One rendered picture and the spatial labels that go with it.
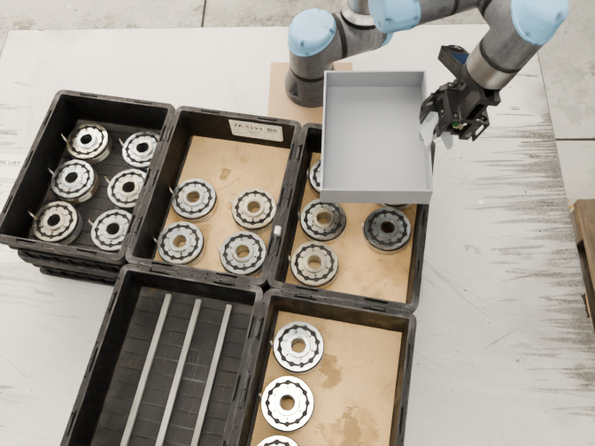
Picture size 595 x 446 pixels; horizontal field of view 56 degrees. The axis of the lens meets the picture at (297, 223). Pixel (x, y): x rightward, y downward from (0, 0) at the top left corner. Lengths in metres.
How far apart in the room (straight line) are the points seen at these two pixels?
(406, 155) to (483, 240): 0.42
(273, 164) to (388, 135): 0.34
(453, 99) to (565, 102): 1.72
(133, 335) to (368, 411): 0.51
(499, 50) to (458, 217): 0.66
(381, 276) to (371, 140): 0.30
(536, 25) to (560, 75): 1.92
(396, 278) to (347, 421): 0.31
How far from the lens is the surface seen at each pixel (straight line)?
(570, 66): 2.81
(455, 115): 0.97
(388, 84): 1.19
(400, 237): 1.23
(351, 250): 1.25
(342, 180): 1.07
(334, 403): 1.16
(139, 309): 1.26
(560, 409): 1.39
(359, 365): 1.17
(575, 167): 2.51
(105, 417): 1.24
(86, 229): 1.38
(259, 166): 1.35
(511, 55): 0.88
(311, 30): 1.43
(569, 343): 1.43
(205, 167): 1.37
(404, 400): 1.07
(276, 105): 1.57
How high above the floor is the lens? 1.98
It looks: 65 degrees down
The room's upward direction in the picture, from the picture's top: 6 degrees counter-clockwise
